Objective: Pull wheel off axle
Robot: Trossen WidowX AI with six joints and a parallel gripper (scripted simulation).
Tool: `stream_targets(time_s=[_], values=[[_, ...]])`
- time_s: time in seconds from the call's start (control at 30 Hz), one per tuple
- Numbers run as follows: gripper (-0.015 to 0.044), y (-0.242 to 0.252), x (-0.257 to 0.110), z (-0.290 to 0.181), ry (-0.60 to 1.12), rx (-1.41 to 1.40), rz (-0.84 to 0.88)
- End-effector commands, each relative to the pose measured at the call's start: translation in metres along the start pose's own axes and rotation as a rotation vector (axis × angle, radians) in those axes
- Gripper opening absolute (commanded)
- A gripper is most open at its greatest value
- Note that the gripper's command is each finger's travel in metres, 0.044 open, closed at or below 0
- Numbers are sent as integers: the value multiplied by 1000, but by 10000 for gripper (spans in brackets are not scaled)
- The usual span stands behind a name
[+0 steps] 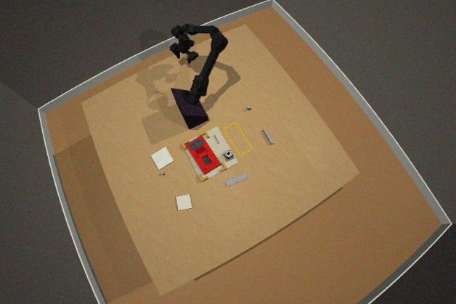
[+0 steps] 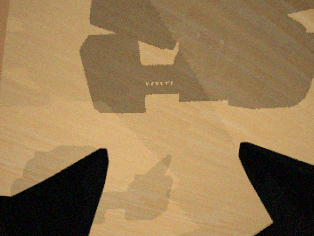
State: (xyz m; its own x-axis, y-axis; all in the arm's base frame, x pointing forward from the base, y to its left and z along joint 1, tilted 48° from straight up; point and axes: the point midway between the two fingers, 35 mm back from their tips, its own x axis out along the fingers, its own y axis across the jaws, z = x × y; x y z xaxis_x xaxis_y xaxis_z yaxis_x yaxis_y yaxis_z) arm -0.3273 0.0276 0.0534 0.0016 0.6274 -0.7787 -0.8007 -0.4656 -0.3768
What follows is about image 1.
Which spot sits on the cream flat slab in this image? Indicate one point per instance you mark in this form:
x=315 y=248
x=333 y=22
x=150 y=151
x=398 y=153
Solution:
x=219 y=146

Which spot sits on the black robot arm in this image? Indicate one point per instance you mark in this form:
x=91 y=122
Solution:
x=218 y=43

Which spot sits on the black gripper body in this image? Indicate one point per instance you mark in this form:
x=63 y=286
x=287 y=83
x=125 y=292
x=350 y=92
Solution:
x=184 y=50

